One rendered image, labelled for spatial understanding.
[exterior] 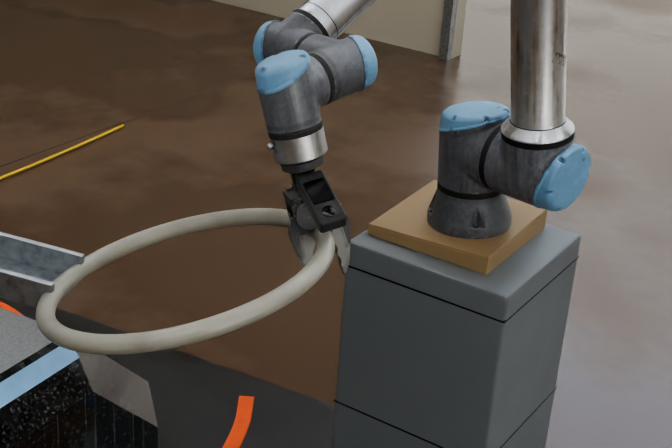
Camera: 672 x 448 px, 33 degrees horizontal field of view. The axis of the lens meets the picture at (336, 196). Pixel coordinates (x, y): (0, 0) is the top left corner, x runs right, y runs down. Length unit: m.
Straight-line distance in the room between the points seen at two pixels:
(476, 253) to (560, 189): 0.24
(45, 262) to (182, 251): 2.34
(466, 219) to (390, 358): 0.37
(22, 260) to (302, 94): 0.59
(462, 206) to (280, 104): 0.80
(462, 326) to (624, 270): 2.14
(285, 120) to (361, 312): 0.88
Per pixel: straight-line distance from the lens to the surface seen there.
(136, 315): 3.91
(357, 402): 2.70
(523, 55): 2.26
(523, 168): 2.33
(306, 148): 1.80
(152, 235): 2.05
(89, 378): 2.20
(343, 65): 1.84
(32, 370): 2.14
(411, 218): 2.58
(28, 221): 4.59
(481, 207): 2.49
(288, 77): 1.77
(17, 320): 2.26
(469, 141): 2.42
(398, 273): 2.48
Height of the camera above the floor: 1.96
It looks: 24 degrees down
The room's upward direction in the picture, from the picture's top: 4 degrees clockwise
